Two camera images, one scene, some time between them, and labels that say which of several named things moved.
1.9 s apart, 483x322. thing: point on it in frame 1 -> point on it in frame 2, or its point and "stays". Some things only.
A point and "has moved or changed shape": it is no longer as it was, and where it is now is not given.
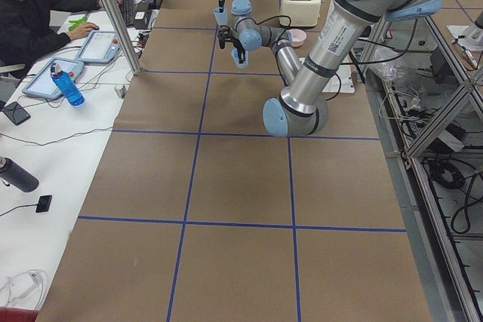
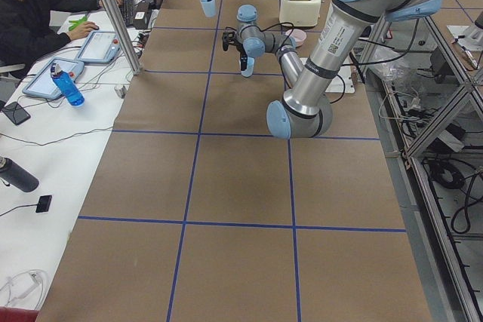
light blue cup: [221, 17] -> [209, 7]
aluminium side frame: [427, 99] stays
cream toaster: [302, 13] stays
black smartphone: [16, 113] stays
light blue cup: [235, 57] has moved or changed shape
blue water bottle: [66, 84] stays
